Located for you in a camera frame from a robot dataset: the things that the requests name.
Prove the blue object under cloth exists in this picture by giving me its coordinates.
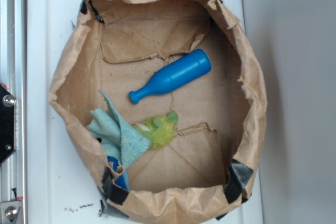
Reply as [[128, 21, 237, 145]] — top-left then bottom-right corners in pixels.
[[108, 156, 130, 190]]

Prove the light teal cloth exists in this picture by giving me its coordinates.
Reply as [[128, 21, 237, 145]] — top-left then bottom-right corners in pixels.
[[87, 90, 151, 168]]

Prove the brown paper bag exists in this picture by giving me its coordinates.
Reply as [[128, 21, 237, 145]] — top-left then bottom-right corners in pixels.
[[49, 0, 267, 223]]

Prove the green plush toy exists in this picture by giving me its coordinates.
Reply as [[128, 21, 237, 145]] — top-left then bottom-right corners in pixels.
[[132, 111, 179, 150]]

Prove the blue plastic bottle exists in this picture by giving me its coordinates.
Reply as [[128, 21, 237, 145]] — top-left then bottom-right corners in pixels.
[[129, 49, 212, 104]]

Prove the aluminium frame rail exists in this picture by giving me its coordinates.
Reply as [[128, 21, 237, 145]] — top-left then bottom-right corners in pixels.
[[1, 0, 28, 223]]

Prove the black mounting plate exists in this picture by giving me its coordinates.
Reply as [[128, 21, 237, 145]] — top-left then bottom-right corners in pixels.
[[0, 82, 16, 165]]

